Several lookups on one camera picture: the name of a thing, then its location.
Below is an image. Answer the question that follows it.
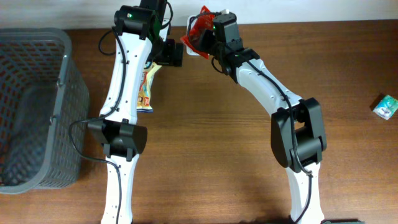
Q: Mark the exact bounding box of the red snack bag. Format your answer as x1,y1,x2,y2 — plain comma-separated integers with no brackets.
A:
180,14,215,59

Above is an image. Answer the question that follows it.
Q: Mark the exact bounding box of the yellow chip bag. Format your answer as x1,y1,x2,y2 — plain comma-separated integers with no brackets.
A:
136,62,162,113

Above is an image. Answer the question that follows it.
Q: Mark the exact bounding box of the teal tissue pack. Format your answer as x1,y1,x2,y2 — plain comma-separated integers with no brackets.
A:
373,95,397,120

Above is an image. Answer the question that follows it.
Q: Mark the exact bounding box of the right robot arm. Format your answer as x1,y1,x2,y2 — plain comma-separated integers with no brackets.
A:
189,11,327,223

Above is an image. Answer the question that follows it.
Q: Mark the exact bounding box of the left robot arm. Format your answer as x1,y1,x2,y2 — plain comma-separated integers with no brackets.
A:
88,0,183,224

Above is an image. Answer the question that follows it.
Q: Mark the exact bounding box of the white barcode scanner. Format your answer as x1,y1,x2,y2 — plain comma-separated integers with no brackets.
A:
185,14,203,57

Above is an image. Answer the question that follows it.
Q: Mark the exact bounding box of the grey plastic basket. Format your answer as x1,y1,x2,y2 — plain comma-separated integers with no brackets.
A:
1,28,90,195

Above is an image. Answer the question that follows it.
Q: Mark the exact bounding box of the right black cable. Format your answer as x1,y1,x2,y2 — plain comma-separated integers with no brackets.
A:
186,11,313,224

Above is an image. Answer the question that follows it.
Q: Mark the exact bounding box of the black cable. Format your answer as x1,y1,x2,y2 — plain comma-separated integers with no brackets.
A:
186,11,313,224
67,0,174,224

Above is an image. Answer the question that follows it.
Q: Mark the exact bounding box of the left black cable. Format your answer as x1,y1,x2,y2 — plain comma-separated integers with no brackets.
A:
67,0,174,224

